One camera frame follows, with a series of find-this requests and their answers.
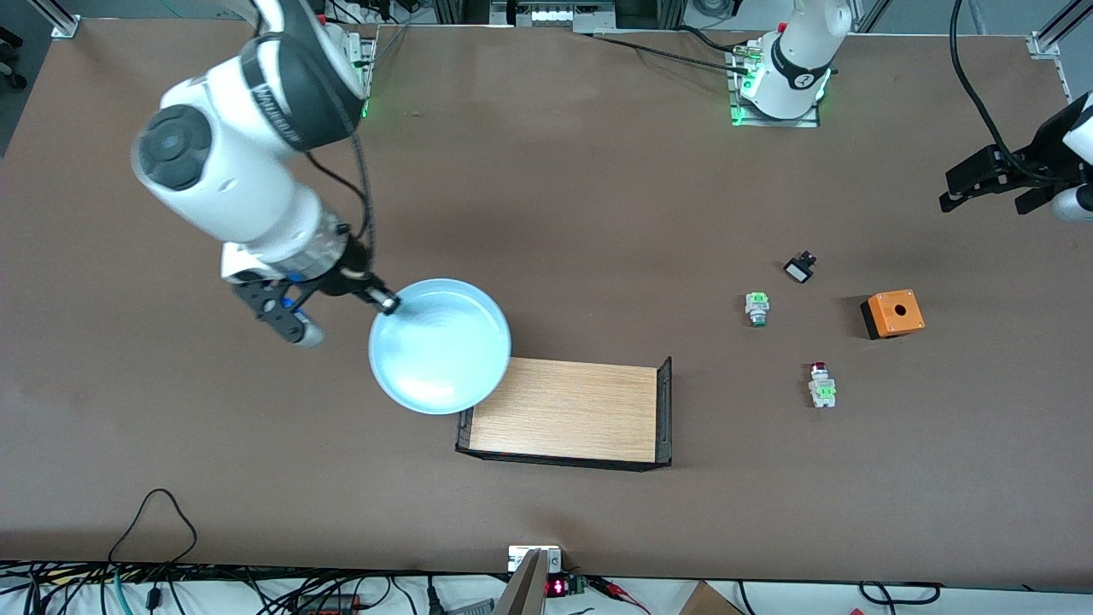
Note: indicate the black office chair base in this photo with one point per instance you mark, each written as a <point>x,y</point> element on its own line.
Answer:
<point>10,60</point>

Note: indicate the orange button enclosure box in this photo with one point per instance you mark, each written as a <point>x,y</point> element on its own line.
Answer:
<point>897,312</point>

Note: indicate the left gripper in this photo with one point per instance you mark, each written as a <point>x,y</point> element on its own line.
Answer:
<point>1043,147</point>

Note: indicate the grey box device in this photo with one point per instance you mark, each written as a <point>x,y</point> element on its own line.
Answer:
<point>470,608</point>

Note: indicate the green push button switch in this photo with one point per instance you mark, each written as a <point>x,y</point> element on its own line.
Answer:
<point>756,303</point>

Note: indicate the red push button switch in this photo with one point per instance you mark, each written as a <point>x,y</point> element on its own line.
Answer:
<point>822,389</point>

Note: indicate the white power strip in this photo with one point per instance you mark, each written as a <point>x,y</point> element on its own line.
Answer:
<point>555,13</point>

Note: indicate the aluminium table corner bracket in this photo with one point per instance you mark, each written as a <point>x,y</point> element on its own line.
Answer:
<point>67,28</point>
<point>1046,47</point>

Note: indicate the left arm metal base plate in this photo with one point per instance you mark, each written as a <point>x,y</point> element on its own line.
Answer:
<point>747,118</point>

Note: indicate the aluminium camera mount post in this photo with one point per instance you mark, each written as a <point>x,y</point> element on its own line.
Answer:
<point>525,589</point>

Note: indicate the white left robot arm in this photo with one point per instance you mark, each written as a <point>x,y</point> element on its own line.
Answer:
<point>798,60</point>

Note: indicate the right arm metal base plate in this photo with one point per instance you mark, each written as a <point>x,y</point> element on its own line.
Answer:
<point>367,85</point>

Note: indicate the light blue round plate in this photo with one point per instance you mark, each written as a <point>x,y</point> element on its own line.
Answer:
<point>440,350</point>

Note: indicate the small black rectangular switch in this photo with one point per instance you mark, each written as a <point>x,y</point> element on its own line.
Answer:
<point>798,272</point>

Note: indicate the brown cardboard box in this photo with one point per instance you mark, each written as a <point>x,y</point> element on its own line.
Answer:
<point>709,602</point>

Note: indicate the black device with orange ports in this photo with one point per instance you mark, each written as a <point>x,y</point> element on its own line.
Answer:
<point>329,605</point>

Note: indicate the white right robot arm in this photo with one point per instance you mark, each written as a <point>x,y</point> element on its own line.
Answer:
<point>230,171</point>

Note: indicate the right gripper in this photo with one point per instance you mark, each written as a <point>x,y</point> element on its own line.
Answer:
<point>349,275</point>

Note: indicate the red clip lead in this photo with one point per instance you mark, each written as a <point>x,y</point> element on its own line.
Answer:
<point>608,585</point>

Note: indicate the red digit display module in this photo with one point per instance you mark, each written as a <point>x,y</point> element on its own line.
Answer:
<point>557,587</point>

